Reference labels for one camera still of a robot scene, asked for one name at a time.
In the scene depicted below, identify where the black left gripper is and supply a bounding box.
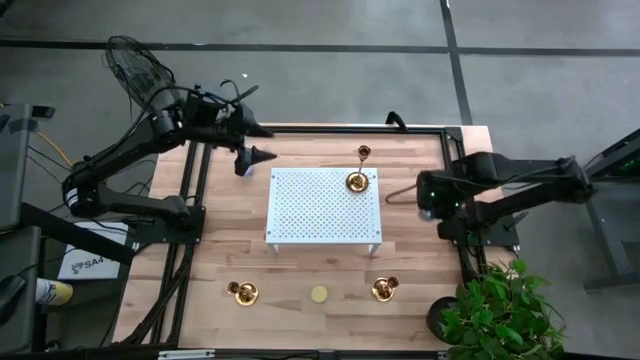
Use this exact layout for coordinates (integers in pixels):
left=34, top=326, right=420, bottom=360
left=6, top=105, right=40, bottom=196
left=221, top=102, right=278, bottom=177

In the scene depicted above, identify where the tall gold candlestick holder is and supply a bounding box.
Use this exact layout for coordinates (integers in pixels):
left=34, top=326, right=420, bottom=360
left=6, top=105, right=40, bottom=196
left=345, top=144, right=372, bottom=194

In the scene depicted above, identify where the white perforated metal rack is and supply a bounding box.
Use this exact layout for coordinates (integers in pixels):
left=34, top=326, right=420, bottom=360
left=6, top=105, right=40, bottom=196
left=264, top=167, right=384, bottom=256

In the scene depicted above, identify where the black plant pot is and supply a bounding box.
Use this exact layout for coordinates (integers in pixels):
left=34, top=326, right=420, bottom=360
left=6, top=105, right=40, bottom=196
left=425, top=295, right=459, bottom=346

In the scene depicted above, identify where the green leafy plant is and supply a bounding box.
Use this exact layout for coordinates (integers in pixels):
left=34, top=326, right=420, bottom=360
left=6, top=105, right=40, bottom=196
left=439, top=257, right=566, bottom=360

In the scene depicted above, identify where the black floor fan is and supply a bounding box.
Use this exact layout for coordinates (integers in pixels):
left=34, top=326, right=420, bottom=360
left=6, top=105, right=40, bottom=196
left=102, top=34, right=184, bottom=126

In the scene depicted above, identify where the gray metal stand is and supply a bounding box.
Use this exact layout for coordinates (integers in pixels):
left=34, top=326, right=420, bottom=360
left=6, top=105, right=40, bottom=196
left=552, top=128, right=640, bottom=294

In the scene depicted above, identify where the white cardboard box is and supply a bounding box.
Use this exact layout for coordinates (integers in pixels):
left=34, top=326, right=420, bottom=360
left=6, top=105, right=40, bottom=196
left=57, top=221, right=130, bottom=281

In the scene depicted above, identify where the black diagonal beam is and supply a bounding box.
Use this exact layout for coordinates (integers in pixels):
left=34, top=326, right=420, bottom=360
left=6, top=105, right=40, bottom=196
left=19, top=202, right=136, bottom=266

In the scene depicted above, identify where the gray metal cabinet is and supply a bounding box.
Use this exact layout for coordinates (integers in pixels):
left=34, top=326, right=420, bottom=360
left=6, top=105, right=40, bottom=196
left=0, top=102, right=56, bottom=231

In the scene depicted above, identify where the white yellow can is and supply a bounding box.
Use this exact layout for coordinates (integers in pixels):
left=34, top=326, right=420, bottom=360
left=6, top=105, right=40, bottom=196
left=35, top=278, right=74, bottom=307

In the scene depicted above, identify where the dark gray cabinet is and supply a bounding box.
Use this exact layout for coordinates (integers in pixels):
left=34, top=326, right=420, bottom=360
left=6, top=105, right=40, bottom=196
left=0, top=225, right=44, bottom=354

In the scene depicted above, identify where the black handheld device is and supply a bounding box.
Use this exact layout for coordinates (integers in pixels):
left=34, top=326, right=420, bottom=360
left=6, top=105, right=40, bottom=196
left=0, top=275, right=27, bottom=326

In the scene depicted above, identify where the black curved handle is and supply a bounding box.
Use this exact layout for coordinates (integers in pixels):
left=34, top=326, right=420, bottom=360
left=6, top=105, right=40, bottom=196
left=384, top=110, right=409, bottom=132

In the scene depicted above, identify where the black aluminium frame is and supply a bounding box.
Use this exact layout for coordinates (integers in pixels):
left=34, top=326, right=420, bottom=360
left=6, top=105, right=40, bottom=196
left=113, top=124, right=521, bottom=350

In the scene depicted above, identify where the yellow extension cable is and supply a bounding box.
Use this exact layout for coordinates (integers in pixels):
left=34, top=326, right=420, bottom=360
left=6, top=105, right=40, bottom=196
left=34, top=130, right=76, bottom=169

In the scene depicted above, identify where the black floor cable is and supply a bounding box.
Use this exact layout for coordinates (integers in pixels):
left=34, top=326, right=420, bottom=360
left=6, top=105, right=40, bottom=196
left=27, top=144, right=156, bottom=211

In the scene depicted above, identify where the silver metal bracket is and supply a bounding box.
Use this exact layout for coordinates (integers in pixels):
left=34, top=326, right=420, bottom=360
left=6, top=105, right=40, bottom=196
left=157, top=349, right=216, bottom=360

